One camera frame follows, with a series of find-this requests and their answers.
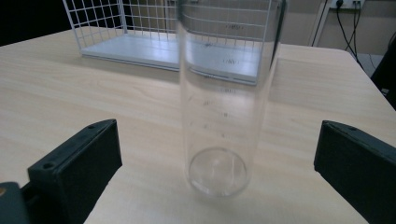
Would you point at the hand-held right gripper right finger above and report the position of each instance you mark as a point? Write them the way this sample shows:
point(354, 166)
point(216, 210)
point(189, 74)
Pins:
point(358, 165)

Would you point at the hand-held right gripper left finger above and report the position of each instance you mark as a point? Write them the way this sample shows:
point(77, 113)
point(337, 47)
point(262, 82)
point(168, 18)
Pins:
point(77, 168)

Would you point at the clear glass measuring cylinder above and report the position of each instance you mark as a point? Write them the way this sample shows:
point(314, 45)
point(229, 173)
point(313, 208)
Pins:
point(222, 102)

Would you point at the black chair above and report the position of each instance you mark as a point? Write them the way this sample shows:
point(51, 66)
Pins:
point(386, 70)

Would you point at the white wall socket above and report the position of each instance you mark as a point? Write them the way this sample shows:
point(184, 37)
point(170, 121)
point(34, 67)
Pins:
point(347, 3)

